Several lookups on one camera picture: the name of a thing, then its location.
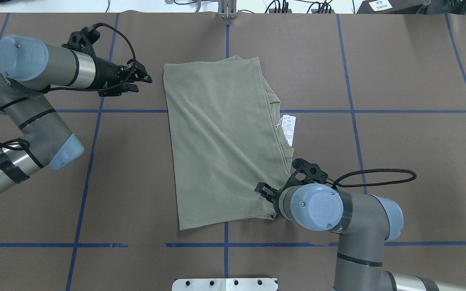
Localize white paper hang tag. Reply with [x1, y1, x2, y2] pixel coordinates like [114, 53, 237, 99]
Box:
[274, 114, 297, 147]

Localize olive green long-sleeve shirt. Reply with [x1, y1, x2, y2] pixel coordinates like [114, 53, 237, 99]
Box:
[163, 55, 294, 230]

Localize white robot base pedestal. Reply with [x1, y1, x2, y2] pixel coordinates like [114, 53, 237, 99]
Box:
[172, 278, 279, 291]

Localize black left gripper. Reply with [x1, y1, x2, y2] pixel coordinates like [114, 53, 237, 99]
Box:
[95, 57, 153, 97]

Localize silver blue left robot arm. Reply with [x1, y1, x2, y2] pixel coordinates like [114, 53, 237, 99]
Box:
[0, 27, 152, 194]

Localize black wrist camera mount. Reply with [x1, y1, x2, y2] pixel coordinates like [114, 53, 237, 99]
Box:
[61, 26, 100, 58]
[283, 158, 334, 189]

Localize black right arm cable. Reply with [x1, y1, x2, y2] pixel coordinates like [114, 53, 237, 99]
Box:
[326, 169, 417, 188]

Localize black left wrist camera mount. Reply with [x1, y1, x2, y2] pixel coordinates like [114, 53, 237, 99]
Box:
[61, 26, 100, 58]

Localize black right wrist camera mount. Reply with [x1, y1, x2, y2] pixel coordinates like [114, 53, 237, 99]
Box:
[283, 158, 334, 189]

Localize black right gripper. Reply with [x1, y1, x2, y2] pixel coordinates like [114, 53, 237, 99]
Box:
[254, 182, 286, 219]

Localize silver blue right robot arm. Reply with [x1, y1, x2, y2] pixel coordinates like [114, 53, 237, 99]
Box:
[255, 182, 466, 291]

